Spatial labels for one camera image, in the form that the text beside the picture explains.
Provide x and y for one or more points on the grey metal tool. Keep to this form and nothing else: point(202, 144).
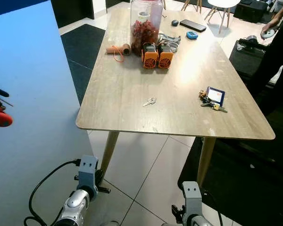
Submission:
point(172, 37)

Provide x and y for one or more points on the person's right hand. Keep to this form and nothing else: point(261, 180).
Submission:
point(277, 24)

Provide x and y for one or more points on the dark blue carpet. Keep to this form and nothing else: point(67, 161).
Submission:
point(80, 56)

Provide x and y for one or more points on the black bag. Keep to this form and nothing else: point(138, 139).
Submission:
point(252, 12)

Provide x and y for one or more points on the orange and black fan unit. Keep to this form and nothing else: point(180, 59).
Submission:
point(165, 60)
point(150, 60)

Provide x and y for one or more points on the white handheld controller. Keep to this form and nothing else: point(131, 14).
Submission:
point(267, 34)

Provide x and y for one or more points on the clear jar with red lid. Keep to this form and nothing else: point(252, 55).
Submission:
point(146, 19)

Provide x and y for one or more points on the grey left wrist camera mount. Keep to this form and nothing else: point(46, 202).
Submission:
point(88, 170)

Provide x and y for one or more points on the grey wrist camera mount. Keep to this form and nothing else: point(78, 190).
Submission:
point(192, 197)
point(88, 170)

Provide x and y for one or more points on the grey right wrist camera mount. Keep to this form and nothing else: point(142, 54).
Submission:
point(192, 197)

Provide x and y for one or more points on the red rounded object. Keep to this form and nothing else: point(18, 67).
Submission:
point(0, 117)

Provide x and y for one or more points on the white chair with wooden legs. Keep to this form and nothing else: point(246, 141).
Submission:
point(191, 4)
point(222, 4)

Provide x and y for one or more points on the black hard case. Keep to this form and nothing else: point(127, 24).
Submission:
point(247, 59)

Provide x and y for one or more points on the single silver key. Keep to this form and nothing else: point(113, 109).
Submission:
point(150, 101)

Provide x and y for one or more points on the black door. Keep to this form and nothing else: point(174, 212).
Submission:
point(70, 12)

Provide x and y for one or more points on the small blue box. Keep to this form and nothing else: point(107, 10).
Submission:
point(192, 35)

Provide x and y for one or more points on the small black mouse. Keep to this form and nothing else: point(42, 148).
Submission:
point(175, 23)

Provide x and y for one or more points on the black floor mat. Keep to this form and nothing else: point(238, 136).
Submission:
point(245, 188)

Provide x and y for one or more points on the person in black clothes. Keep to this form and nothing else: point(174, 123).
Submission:
point(278, 66)

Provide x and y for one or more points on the key bunch with card holder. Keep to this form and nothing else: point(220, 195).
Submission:
point(215, 96)

